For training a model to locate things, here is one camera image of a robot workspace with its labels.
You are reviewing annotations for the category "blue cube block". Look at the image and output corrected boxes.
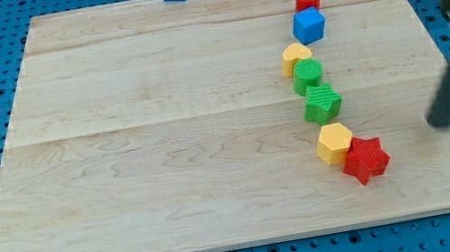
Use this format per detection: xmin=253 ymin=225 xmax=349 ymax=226
xmin=293 ymin=7 xmax=325 ymax=45

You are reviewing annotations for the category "green cylinder block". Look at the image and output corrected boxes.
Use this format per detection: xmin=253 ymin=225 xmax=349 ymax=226
xmin=293 ymin=58 xmax=323 ymax=96

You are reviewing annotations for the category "yellow hexagon block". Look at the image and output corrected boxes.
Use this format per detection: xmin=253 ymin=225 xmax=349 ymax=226
xmin=316 ymin=123 xmax=353 ymax=165

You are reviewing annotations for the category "green star block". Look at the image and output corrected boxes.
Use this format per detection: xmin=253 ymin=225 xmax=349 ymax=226
xmin=304 ymin=83 xmax=343 ymax=126

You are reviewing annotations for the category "red star block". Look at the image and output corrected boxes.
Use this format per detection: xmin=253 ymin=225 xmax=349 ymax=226
xmin=342 ymin=137 xmax=390 ymax=186

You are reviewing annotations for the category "yellow heart block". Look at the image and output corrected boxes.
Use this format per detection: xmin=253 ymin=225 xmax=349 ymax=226
xmin=281 ymin=42 xmax=313 ymax=78

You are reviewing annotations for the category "wooden board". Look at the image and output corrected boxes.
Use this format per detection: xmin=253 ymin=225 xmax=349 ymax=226
xmin=0 ymin=0 xmax=450 ymax=252

